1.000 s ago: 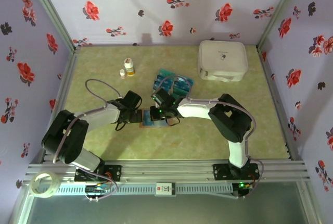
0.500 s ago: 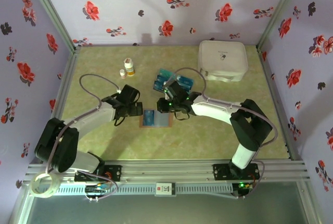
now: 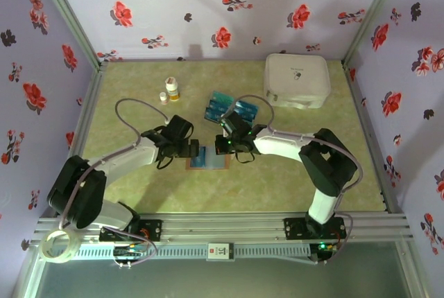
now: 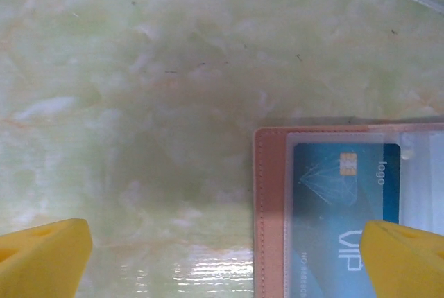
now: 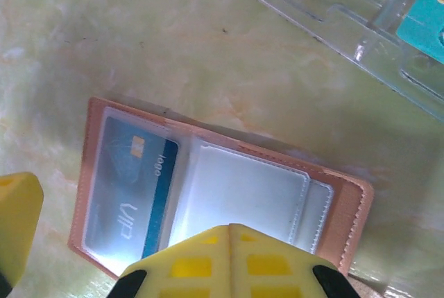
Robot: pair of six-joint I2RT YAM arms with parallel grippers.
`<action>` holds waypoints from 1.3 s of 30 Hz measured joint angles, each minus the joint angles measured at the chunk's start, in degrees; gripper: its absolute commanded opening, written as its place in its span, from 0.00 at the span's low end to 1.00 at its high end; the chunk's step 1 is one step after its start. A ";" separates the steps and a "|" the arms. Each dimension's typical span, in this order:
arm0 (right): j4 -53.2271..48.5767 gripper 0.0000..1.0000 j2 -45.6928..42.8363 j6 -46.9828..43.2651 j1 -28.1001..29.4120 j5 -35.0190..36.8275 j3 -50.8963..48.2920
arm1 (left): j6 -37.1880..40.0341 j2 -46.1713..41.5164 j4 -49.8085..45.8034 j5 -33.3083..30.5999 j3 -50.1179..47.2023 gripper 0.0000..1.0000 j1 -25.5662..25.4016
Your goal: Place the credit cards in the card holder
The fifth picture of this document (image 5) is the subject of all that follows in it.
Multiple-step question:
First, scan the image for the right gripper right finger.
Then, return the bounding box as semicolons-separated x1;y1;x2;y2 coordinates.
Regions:
229;223;360;298

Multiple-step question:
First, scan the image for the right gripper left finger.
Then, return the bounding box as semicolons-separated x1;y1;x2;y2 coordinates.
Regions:
114;223;232;298

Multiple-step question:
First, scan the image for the blue VIP card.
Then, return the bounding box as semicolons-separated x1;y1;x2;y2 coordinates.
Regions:
83;116;181;261

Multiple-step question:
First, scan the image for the group of teal packets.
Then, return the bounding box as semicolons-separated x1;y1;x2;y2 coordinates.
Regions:
206;0;444;121

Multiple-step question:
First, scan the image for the teal membership card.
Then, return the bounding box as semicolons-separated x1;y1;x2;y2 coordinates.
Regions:
396;0;444;64

